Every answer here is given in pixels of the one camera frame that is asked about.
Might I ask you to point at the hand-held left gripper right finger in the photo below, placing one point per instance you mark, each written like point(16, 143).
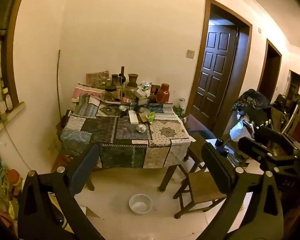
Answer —
point(215, 165)

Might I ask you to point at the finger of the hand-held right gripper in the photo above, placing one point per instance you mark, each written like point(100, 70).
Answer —
point(272, 133)
point(255, 147)

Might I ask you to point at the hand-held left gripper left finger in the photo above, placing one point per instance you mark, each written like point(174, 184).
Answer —
point(83, 170)

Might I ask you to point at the white plastic bowl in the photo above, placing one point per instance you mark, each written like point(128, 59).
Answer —
point(140, 204)

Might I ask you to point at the foil ball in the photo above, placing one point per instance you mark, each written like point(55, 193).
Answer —
point(141, 128)

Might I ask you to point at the long white box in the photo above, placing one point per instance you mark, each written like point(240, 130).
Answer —
point(133, 117)

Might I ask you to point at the green wrapper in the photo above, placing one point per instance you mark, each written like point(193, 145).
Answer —
point(151, 117)

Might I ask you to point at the person's right forearm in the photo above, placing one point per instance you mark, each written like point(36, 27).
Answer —
point(297, 210)

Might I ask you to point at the olive jacket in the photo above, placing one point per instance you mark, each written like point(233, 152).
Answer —
point(282, 115)

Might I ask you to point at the white plastic bag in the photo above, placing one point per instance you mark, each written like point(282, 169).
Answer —
point(238, 130)

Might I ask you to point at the dark wooden stool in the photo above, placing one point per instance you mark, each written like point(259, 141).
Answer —
point(196, 147)

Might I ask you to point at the light wooden stool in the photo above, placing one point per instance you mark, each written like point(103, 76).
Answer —
point(202, 187)

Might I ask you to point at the dark patterned cloth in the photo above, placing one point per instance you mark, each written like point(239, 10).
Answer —
point(252, 102)

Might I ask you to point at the wooden table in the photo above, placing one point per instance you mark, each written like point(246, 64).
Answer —
point(166, 180)

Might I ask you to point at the small open doorway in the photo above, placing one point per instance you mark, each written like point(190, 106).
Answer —
point(293, 85)

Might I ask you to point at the green leafy plant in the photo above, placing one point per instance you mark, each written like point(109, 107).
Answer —
point(178, 111)

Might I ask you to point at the orange-capped jar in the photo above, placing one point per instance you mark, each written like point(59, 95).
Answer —
point(14, 180)

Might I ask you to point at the clear glass jar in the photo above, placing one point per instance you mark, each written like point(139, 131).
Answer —
point(181, 103)

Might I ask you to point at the dark wooden door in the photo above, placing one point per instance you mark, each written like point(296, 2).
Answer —
point(245, 62)
point(212, 80)

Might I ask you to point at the pink cardboard box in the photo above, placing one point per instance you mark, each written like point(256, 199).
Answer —
point(86, 91)

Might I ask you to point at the dark-lidded glass jar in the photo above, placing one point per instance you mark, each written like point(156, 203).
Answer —
point(110, 93)

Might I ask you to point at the red striped packet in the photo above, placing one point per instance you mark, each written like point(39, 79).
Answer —
point(125, 100)

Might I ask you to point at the red thermos jug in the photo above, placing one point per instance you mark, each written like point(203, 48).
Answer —
point(163, 93)

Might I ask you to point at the thin wooden stick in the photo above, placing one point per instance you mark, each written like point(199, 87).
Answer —
point(58, 85)

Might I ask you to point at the yellow liquid bottle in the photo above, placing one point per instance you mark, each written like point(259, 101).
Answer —
point(119, 87)

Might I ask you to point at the large glass jar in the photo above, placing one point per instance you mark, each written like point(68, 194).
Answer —
point(130, 92)

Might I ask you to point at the printed snack packet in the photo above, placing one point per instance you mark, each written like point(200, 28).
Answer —
point(96, 78)

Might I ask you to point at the small red-capped bottle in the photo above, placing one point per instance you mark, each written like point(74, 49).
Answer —
point(153, 96)

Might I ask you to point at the brown jar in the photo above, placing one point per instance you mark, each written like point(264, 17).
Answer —
point(114, 80)

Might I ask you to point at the brown squat bottle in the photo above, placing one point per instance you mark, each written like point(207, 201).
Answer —
point(8, 102)

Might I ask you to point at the brown ceramic vase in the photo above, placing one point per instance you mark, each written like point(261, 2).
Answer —
point(133, 80)

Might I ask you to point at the dark wine bottle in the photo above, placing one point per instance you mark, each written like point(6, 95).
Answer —
point(122, 73)

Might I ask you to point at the silver foil wrapping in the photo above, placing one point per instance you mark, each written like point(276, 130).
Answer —
point(146, 86)

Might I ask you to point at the narrow brown doorway frame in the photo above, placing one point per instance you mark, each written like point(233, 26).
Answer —
point(277, 70)

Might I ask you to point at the wall light switch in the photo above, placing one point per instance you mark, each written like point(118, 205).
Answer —
point(190, 54)

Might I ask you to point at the brown window frame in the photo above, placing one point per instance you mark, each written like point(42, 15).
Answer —
point(11, 55)

